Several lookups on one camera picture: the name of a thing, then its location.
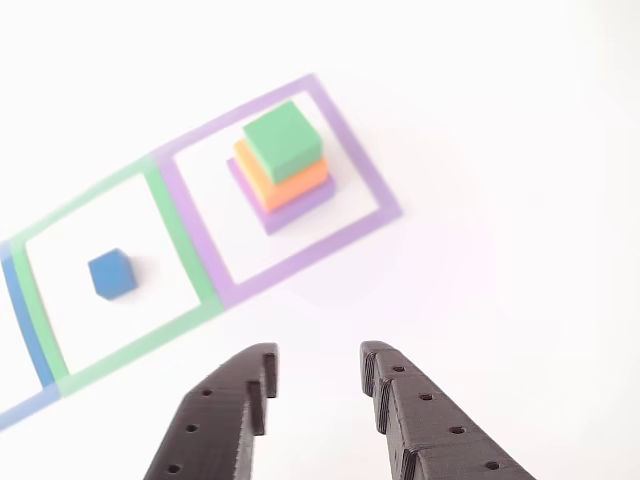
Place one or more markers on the small blue cube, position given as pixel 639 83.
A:
pixel 112 275

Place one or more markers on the green block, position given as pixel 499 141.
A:
pixel 282 140

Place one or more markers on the purple tape square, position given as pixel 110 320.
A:
pixel 200 235

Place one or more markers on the blue tape square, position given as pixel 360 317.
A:
pixel 27 325

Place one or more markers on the green tape square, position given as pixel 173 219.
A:
pixel 165 210

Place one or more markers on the purple block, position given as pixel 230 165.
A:
pixel 300 212

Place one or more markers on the orange block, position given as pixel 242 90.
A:
pixel 295 190

